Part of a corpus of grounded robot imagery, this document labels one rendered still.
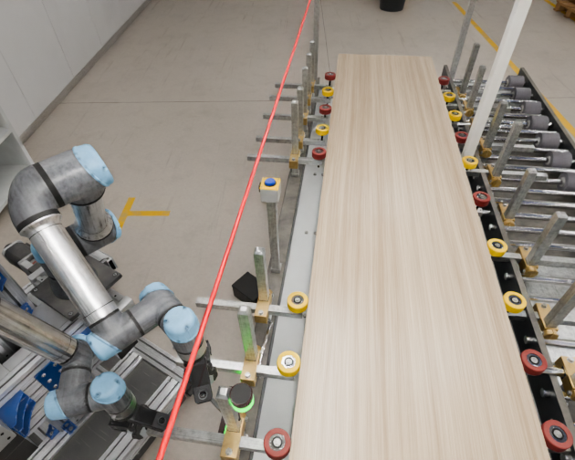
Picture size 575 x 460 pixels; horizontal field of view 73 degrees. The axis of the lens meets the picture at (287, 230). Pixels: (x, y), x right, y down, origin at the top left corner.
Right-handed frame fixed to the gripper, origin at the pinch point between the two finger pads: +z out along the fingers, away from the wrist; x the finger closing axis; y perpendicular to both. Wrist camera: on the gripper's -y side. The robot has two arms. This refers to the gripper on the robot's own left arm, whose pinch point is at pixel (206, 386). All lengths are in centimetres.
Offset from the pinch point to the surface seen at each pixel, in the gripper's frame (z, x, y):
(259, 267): -1.8, -22.7, 37.9
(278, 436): 11.1, -18.2, -15.1
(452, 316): 13, -88, 10
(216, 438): 15.5, 0.3, -10.1
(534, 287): 32, -141, 24
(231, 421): 5.6, -5.5, -9.4
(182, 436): 15.5, 10.7, -7.2
